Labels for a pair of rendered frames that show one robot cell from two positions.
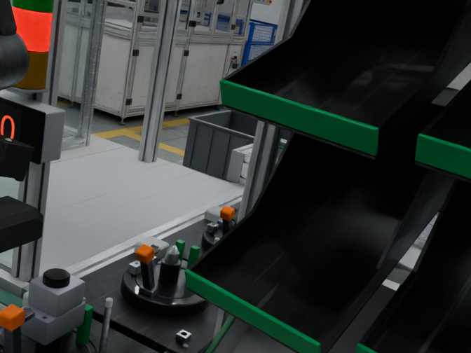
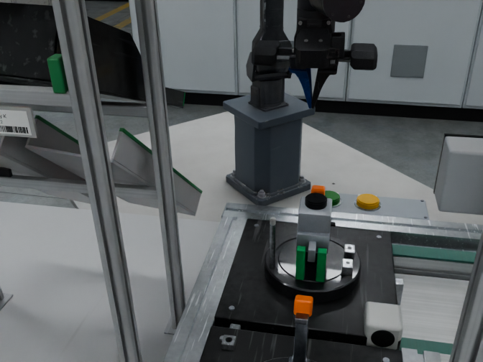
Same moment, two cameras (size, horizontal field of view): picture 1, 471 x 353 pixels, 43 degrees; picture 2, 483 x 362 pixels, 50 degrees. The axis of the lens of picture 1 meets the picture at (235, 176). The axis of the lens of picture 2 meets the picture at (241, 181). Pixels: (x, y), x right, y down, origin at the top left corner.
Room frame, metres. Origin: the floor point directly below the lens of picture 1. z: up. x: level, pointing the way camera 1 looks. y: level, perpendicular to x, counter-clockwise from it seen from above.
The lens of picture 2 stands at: (1.17, -0.06, 1.46)
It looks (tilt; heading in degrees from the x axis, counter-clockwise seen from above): 29 degrees down; 167
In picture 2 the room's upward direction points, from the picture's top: 1 degrees counter-clockwise
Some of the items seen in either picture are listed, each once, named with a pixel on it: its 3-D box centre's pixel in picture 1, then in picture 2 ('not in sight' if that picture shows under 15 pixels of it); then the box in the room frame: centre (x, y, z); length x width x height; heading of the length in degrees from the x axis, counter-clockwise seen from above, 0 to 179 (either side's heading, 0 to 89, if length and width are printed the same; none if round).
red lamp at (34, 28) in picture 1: (31, 29); not in sight; (0.79, 0.30, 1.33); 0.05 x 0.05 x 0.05
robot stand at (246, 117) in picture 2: not in sight; (267, 146); (0.16, 0.23, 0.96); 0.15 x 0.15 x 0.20; 19
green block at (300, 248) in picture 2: (84, 324); (300, 263); (0.63, 0.14, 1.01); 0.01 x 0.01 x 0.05; 66
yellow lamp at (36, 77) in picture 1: (27, 66); not in sight; (0.79, 0.30, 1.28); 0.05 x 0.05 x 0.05
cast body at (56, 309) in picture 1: (59, 298); (314, 223); (0.61, 0.17, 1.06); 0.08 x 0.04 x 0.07; 156
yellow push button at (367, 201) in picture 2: not in sight; (367, 203); (0.44, 0.34, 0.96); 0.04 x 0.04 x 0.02
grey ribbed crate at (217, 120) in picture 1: (262, 153); not in sight; (2.72, -0.10, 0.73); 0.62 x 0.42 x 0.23; 66
